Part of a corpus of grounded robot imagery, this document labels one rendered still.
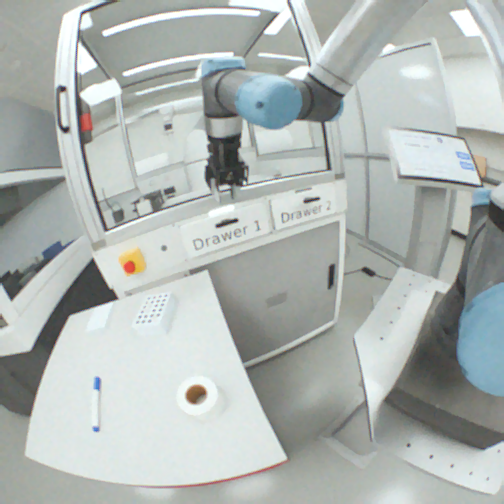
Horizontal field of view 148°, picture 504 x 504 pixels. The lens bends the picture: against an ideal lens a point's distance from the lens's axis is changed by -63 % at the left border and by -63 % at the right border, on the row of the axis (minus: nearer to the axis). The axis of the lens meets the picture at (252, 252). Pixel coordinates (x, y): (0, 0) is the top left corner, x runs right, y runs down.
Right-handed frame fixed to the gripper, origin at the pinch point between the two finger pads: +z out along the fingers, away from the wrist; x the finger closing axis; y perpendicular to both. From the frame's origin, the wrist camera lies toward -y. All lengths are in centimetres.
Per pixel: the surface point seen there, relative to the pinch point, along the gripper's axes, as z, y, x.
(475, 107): -82, -32, 325
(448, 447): -19, 69, 8
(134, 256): 10.2, 2.3, -31.3
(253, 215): 11.8, 0.1, 9.0
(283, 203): 10.7, -0.6, 20.6
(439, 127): -27, -15, 164
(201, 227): 10.9, -0.5, -8.4
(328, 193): 10.9, -0.5, 41.5
